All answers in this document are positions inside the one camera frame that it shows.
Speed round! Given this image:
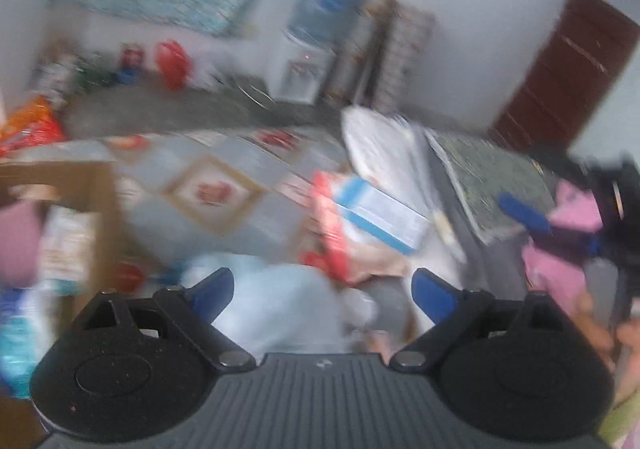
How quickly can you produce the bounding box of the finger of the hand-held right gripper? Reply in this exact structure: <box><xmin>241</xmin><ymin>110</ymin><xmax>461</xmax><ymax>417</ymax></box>
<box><xmin>531</xmin><ymin>228</ymin><xmax>604</xmax><ymax>261</ymax></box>
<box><xmin>497</xmin><ymin>192</ymin><xmax>554</xmax><ymax>236</ymax></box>

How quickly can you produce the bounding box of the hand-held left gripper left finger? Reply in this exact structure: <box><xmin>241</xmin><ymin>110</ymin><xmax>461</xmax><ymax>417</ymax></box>
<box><xmin>74</xmin><ymin>268</ymin><xmax>257</xmax><ymax>374</ymax></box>

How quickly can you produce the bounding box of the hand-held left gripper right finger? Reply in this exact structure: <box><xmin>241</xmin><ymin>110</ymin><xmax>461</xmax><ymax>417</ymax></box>
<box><xmin>391</xmin><ymin>268</ymin><xmax>584</xmax><ymax>373</ymax></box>

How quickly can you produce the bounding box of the large pink plush toy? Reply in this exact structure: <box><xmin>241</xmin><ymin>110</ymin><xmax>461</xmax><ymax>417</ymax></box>
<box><xmin>521</xmin><ymin>178</ymin><xmax>617</xmax><ymax>321</ymax></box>

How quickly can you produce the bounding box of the white plastic bag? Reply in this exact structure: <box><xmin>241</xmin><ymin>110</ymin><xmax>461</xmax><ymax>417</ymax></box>
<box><xmin>179</xmin><ymin>251</ymin><xmax>379</xmax><ymax>361</ymax></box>

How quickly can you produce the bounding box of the brown cardboard box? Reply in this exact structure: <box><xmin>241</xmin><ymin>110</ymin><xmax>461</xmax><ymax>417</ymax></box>
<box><xmin>0</xmin><ymin>161</ymin><xmax>132</xmax><ymax>302</ymax></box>

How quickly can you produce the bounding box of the white snack packet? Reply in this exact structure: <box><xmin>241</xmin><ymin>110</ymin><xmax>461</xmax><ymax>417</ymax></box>
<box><xmin>39</xmin><ymin>206</ymin><xmax>99</xmax><ymax>283</ymax></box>

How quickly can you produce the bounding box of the blue white packet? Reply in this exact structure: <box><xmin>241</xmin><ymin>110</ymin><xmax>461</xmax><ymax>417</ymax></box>
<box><xmin>0</xmin><ymin>279</ymin><xmax>67</xmax><ymax>401</ymax></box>

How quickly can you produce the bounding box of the pink plush doll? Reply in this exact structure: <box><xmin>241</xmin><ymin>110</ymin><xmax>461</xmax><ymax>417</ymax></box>
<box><xmin>0</xmin><ymin>203</ymin><xmax>47</xmax><ymax>291</ymax></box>

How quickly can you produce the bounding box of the person's right hand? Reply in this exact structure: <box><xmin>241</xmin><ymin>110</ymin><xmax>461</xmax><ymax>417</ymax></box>
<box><xmin>572</xmin><ymin>294</ymin><xmax>640</xmax><ymax>395</ymax></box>

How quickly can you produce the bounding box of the green patterned cushion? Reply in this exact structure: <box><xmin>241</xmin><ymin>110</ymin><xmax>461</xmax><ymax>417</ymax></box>
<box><xmin>425</xmin><ymin>129</ymin><xmax>557</xmax><ymax>246</ymax></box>

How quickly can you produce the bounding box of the blue white box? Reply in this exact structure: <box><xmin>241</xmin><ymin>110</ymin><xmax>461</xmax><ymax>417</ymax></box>
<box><xmin>331</xmin><ymin>174</ymin><xmax>434</xmax><ymax>258</ymax></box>

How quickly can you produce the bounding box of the red white packet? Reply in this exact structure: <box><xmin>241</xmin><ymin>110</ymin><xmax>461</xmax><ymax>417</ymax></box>
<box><xmin>301</xmin><ymin>171</ymin><xmax>402</xmax><ymax>286</ymax></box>

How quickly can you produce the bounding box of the dark red door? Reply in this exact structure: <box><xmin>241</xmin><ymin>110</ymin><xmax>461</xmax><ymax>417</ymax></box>
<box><xmin>486</xmin><ymin>0</ymin><xmax>640</xmax><ymax>156</ymax></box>

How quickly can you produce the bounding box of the white quilted blanket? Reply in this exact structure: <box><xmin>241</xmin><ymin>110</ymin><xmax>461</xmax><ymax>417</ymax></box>
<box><xmin>341</xmin><ymin>106</ymin><xmax>467</xmax><ymax>261</ymax></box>

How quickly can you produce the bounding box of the red plastic bag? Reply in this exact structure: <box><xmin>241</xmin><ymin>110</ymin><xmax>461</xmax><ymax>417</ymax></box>
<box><xmin>154</xmin><ymin>40</ymin><xmax>194</xmax><ymax>92</ymax></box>

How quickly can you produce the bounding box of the floral rolled mat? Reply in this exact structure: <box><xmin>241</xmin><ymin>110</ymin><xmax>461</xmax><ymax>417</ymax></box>
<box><xmin>325</xmin><ymin>0</ymin><xmax>397</xmax><ymax>106</ymax></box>

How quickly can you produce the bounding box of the white water dispenser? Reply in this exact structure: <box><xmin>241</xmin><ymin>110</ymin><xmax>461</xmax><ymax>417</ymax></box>
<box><xmin>269</xmin><ymin>36</ymin><xmax>337</xmax><ymax>106</ymax></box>

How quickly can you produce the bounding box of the orange snack bag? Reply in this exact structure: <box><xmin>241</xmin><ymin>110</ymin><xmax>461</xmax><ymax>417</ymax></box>
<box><xmin>0</xmin><ymin>96</ymin><xmax>67</xmax><ymax>158</ymax></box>

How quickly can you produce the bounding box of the blue water bottle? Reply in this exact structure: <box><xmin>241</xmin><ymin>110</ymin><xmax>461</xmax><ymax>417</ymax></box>
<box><xmin>289</xmin><ymin>0</ymin><xmax>362</xmax><ymax>48</ymax></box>

